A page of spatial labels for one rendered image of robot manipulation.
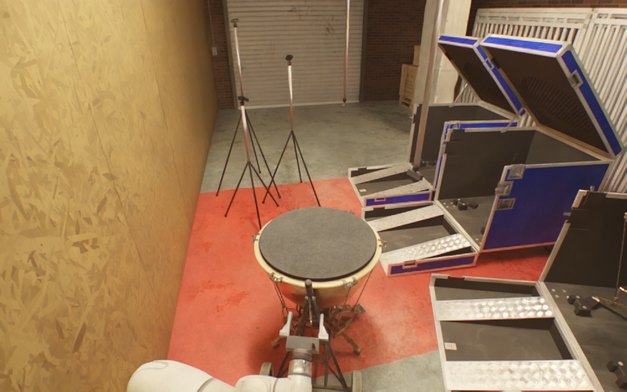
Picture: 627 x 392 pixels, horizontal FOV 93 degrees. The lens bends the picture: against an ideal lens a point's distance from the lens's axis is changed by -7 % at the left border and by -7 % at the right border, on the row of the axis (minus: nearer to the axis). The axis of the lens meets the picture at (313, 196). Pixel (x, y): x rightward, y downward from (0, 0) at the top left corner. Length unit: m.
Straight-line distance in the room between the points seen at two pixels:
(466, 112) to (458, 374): 3.23
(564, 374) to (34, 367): 2.46
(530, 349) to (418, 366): 0.77
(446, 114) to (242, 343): 3.51
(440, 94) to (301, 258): 4.15
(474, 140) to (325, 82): 5.11
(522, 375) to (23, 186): 2.50
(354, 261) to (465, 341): 1.12
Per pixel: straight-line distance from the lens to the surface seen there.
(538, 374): 2.41
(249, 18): 7.67
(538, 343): 2.70
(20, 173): 1.24
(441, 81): 5.34
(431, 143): 4.50
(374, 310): 2.54
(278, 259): 1.68
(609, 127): 3.15
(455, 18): 5.31
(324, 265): 1.64
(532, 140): 3.94
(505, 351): 2.56
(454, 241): 3.09
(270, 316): 2.49
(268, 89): 7.83
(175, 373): 0.86
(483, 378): 2.33
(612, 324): 2.91
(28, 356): 1.24
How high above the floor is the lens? 1.90
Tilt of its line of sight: 30 degrees down
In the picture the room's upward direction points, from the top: 1 degrees counter-clockwise
